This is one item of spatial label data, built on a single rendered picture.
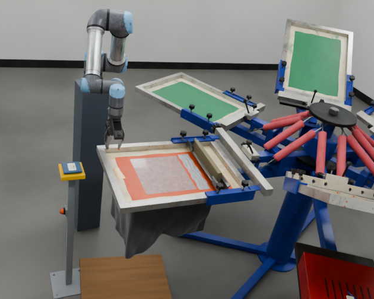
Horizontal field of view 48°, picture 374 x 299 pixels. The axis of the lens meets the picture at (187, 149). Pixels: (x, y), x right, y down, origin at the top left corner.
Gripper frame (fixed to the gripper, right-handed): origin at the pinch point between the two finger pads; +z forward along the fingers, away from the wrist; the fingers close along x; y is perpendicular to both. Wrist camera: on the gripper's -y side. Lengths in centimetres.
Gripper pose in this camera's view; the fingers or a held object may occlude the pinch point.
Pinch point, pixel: (113, 148)
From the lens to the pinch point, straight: 231.4
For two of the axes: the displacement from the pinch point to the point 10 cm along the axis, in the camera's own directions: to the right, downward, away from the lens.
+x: -9.1, 0.7, -4.1
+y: -3.8, -5.5, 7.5
